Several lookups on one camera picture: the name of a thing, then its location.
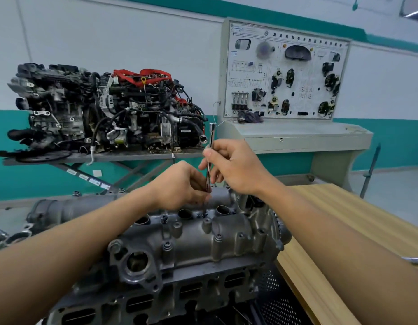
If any grey metal engine stand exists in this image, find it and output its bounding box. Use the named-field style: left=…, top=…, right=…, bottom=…
left=2, top=149, right=209, bottom=197

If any person's right forearm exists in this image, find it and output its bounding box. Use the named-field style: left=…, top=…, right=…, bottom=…
left=260, top=176, right=418, bottom=325

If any grey console desk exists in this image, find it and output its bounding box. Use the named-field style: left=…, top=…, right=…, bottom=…
left=217, top=118, right=374, bottom=192

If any assembled car engine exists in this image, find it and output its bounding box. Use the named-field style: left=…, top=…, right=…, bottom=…
left=0, top=62, right=209, bottom=163

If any chrome socket extension bar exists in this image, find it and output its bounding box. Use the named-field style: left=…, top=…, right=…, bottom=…
left=206, top=122, right=217, bottom=193

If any white electrical training panel board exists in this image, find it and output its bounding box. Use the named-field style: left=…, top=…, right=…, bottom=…
left=217, top=17, right=352, bottom=121

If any grey engine cylinder head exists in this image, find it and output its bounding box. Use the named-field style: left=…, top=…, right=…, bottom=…
left=25, top=186, right=293, bottom=325

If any person's right hand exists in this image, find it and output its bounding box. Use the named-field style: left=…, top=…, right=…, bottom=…
left=199, top=139, right=274, bottom=197

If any dark metal lever rod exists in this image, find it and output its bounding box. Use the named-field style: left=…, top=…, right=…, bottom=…
left=359, top=143, right=382, bottom=200

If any ceiling light fixture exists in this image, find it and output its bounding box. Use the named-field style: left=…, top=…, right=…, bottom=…
left=399, top=0, right=418, bottom=19

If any black perforated metal panel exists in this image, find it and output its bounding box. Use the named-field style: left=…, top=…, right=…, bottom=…
left=255, top=263, right=315, bottom=325

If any dark crumpled cloth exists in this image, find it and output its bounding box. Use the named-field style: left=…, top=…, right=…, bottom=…
left=237, top=110, right=264, bottom=124

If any person's left hand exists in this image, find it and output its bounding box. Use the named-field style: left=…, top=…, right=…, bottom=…
left=151, top=160, right=213, bottom=212

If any person's left forearm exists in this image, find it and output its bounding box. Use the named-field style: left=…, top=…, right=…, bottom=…
left=0, top=188, right=162, bottom=325

